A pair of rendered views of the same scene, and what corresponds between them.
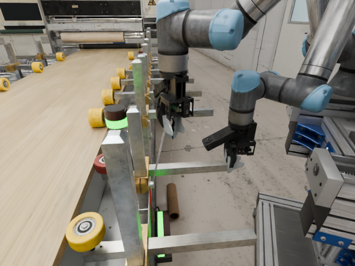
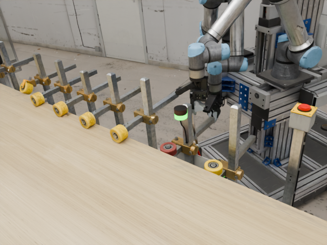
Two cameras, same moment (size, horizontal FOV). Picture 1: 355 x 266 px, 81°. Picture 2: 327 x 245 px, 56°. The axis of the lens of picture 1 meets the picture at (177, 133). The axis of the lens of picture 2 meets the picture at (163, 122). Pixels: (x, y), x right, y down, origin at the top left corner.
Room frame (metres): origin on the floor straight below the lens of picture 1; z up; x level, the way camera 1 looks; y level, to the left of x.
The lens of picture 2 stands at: (-0.33, 1.06, 1.79)
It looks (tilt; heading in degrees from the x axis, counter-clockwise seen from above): 32 degrees down; 317
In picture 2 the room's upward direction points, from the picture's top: 6 degrees counter-clockwise
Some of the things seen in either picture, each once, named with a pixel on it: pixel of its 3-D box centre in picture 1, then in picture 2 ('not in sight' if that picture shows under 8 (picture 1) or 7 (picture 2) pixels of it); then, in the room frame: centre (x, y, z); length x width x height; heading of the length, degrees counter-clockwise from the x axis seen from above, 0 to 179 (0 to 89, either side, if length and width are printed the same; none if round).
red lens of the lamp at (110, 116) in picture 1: (115, 112); (180, 110); (0.51, 0.17, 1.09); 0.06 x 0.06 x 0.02
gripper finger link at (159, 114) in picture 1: (164, 112); (192, 100); (0.55, 0.04, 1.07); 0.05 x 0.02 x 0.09; 116
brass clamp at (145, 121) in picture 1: (142, 116); (146, 116); (0.79, 0.15, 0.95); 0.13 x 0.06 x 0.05; 6
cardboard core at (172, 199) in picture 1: (172, 200); not in sight; (1.15, 0.04, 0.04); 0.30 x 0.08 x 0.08; 6
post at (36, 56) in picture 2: (148, 69); (45, 84); (1.76, 0.24, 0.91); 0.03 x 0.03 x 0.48; 6
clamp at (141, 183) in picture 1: (140, 174); (184, 146); (0.54, 0.12, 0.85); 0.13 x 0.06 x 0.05; 6
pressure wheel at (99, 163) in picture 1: (109, 171); (169, 155); (0.54, 0.23, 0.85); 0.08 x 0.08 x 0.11
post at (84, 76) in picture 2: (147, 93); (91, 105); (1.26, 0.19, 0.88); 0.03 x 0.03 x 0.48; 6
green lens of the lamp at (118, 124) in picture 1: (117, 120); (180, 114); (0.51, 0.17, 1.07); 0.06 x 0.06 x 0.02
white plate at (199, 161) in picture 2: (150, 205); (196, 161); (0.49, 0.09, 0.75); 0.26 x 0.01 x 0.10; 6
